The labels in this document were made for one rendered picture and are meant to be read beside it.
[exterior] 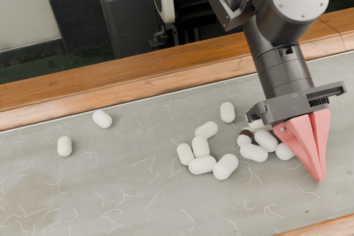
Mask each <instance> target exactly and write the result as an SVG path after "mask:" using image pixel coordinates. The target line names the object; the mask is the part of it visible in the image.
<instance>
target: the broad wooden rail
mask: <svg viewBox="0 0 354 236"><path fill-rule="evenodd" d="M298 42H299V45H300V48H301V51H302V53H303V55H304V59H305V61H311V60H316V59H319V58H323V57H327V56H332V55H337V54H341V53H345V52H350V51H354V7H353V8H348V9H343V10H340V11H336V12H331V13H326V14H322V15H321V16H320V17H319V18H318V19H317V20H316V21H315V22H314V23H313V24H312V26H311V27H310V28H309V29H308V30H307V31H306V32H305V33H304V34H303V35H302V37H301V38H300V39H299V40H298ZM254 73H257V70H256V68H255V65H254V62H253V59H252V56H251V53H250V49H249V46H248V43H247V40H246V37H245V34H244V32H239V33H235V34H230V35H226V36H221V37H216V38H211V39H208V40H203V41H199V42H194V43H189V44H184V45H180V46H175V47H170V48H166V49H162V50H158V51H153V52H148V53H144V54H139V55H134V56H129V57H125V58H122V59H118V60H112V61H107V62H103V63H98V64H93V65H89V66H83V67H79V68H74V69H71V70H66V71H61V72H57V73H52V74H47V75H43V76H38V77H34V78H28V79H25V80H21V81H16V82H11V83H6V84H2V85H0V132H3V131H7V130H12V129H16V128H19V127H24V126H28V125H33V124H37V123H42V122H46V121H51V120H55V119H60V118H63V117H67V116H72V115H76V114H81V113H85V112H89V111H94V110H99V109H103V108H106V107H110V106H115V105H120V104H124V103H128V102H133V101H137V100H142V99H146V98H149V97H154V96H158V95H163V94H168V93H172V92H176V91H181V90H185V89H190V88H193V87H197V86H202V85H206V84H211V83H215V82H219V81H224V80H229V79H232V78H236V77H241V76H245V75H250V74H254Z"/></svg>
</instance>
